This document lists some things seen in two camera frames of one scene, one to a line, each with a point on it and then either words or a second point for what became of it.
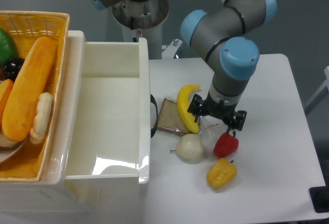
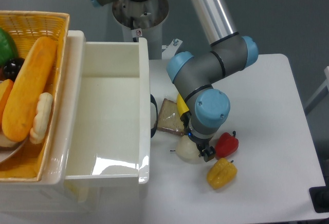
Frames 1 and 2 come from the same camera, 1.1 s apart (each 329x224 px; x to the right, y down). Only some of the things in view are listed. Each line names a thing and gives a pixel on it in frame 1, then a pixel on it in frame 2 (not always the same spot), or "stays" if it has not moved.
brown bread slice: x=169 y=120 stays
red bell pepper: x=226 y=145 stays
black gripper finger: x=196 y=106 -> x=185 y=118
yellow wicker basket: x=27 y=27 stays
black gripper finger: x=239 y=119 -> x=208 y=153
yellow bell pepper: x=221 y=173 stays
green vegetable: x=7 y=49 stays
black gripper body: x=219 y=109 -> x=201 y=143
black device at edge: x=320 y=197 stays
